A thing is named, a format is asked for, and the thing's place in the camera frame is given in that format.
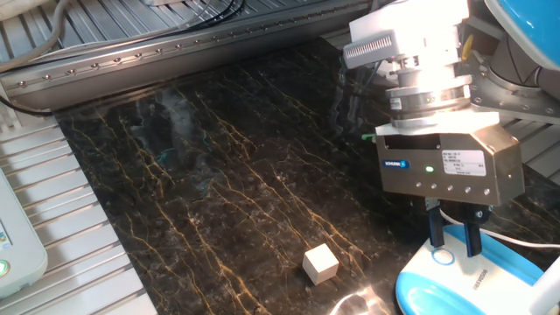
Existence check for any silver Schunk gripper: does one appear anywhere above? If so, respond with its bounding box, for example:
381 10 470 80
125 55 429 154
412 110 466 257
374 111 526 258

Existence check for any long black cable pair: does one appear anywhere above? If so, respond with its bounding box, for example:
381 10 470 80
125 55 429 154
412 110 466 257
0 0 246 75

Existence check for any black marble pattern mat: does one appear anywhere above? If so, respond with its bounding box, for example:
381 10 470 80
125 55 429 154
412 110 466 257
54 37 560 315

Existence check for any small wooden cube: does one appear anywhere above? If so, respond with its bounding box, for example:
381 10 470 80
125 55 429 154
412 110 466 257
301 242 340 286

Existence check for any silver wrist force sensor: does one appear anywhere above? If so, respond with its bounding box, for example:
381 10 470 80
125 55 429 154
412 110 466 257
384 67 473 130

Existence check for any thick grey cable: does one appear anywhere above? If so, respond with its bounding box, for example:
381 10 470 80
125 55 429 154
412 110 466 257
0 0 71 74

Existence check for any yellow plastic clip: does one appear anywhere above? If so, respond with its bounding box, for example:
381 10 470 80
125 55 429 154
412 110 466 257
461 33 476 62

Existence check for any blue white desk lamp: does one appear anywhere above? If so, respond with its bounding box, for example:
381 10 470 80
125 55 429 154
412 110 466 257
395 0 560 315

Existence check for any grey aluminium rail with screws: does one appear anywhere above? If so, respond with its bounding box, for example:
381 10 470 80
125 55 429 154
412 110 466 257
0 0 373 110

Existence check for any short black cable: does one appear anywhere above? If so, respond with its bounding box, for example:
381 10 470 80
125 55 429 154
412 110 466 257
0 94 53 118

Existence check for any white lamp power cord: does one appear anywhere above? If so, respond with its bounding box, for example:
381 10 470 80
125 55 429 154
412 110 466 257
438 208 560 250

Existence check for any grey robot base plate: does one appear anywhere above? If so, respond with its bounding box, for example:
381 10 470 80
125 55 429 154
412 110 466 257
470 52 560 126

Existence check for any white teach pendant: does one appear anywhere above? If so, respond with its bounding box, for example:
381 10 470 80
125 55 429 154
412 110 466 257
0 168 49 300

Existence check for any black cable with green plug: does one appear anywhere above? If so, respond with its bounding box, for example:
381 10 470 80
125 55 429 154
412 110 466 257
340 56 382 142

